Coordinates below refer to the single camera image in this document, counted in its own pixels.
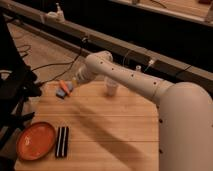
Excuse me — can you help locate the orange pepper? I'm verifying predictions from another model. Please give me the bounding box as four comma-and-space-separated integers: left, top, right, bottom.
59, 80, 71, 96

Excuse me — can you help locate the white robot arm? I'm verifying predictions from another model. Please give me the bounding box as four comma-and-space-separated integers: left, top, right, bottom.
72, 51, 213, 171

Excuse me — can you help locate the blue sponge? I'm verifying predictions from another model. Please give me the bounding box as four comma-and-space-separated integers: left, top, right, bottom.
56, 83, 73, 99

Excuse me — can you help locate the small clear bottle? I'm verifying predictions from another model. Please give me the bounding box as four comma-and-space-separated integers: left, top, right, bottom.
135, 65, 142, 73

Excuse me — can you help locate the black white striped block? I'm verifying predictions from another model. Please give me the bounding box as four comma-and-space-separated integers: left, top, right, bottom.
55, 127, 69, 158

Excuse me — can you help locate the orange plate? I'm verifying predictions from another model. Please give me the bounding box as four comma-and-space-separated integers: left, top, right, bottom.
16, 122, 56, 161

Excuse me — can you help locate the black cable left floor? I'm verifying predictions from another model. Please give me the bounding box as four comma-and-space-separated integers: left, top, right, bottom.
13, 35, 90, 85

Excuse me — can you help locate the grey metal rail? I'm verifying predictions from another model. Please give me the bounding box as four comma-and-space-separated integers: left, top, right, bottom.
0, 0, 213, 92

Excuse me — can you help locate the white clamp on rail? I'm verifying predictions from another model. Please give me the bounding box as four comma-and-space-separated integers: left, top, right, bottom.
46, 4, 65, 22

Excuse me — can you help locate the black chair frame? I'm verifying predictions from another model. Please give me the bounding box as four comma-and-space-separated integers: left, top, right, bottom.
0, 13, 44, 171

